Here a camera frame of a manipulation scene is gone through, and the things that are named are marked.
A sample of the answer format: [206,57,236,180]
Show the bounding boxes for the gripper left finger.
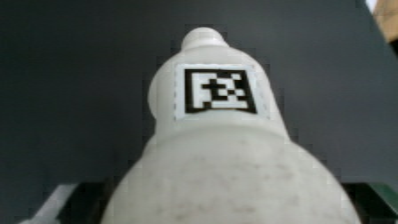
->
[17,182,112,224]

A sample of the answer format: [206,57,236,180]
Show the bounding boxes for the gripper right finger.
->
[343,183,398,224]

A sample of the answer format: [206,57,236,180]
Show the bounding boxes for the white lamp bulb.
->
[101,27,360,224]

